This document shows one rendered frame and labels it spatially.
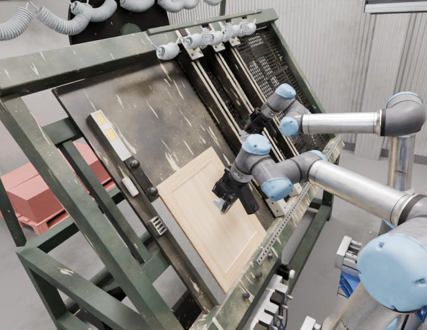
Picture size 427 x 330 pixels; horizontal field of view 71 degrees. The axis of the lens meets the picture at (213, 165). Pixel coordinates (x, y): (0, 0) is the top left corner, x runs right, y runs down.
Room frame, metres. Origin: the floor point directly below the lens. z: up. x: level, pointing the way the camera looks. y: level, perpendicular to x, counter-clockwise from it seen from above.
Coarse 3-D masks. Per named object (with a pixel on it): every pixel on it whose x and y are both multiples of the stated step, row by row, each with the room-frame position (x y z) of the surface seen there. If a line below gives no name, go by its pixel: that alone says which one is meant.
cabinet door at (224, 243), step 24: (192, 168) 1.26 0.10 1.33; (216, 168) 1.35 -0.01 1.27; (168, 192) 1.10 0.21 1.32; (192, 192) 1.17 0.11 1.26; (192, 216) 1.08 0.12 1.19; (216, 216) 1.15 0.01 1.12; (240, 216) 1.23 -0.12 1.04; (192, 240) 0.99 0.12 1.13; (216, 240) 1.06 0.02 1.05; (240, 240) 1.13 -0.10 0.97; (216, 264) 0.97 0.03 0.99; (240, 264) 1.03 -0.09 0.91
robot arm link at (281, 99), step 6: (282, 84) 1.26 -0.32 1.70; (288, 84) 1.28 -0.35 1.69; (276, 90) 1.27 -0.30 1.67; (282, 90) 1.24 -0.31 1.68; (288, 90) 1.23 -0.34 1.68; (294, 90) 1.26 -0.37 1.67; (270, 96) 1.28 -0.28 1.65; (276, 96) 1.25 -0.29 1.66; (282, 96) 1.23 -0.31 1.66; (288, 96) 1.23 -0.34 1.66; (294, 96) 1.25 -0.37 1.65; (270, 102) 1.26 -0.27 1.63; (276, 102) 1.24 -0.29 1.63; (282, 102) 1.23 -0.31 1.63; (288, 102) 1.22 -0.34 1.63; (270, 108) 1.25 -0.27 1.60; (276, 108) 1.25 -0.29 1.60; (282, 108) 1.23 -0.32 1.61
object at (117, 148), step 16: (96, 112) 1.16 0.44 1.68; (96, 128) 1.13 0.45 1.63; (112, 128) 1.15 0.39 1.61; (112, 144) 1.10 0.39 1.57; (128, 176) 1.06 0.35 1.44; (160, 208) 1.01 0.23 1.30; (176, 224) 0.99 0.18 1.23; (176, 240) 0.94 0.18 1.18; (192, 256) 0.92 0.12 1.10; (192, 272) 0.90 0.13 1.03; (208, 272) 0.91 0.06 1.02; (208, 288) 0.86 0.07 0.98
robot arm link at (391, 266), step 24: (384, 240) 0.37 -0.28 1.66; (408, 240) 0.36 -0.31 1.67; (360, 264) 0.38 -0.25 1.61; (384, 264) 0.35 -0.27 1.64; (408, 264) 0.32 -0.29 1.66; (360, 288) 0.40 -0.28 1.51; (384, 288) 0.33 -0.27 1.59; (408, 288) 0.31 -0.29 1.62; (360, 312) 0.38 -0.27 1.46; (384, 312) 0.35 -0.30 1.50; (408, 312) 0.32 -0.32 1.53
